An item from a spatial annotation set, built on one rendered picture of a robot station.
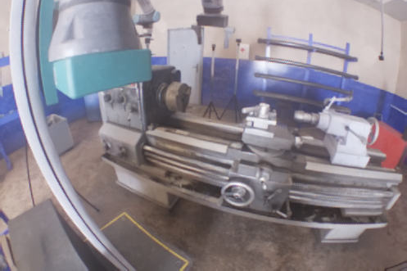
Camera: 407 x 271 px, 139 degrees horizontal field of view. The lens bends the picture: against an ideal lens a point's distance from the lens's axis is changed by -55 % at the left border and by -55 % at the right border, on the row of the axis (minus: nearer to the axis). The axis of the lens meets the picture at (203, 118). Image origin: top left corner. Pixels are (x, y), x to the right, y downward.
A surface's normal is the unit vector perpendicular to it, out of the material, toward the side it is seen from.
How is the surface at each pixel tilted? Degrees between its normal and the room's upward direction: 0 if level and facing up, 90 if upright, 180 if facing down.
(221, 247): 0
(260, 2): 90
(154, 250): 0
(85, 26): 70
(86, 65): 90
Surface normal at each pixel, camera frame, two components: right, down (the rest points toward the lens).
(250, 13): -0.37, 0.34
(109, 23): 0.74, -0.07
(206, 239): 0.04, -0.92
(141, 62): 0.84, 0.23
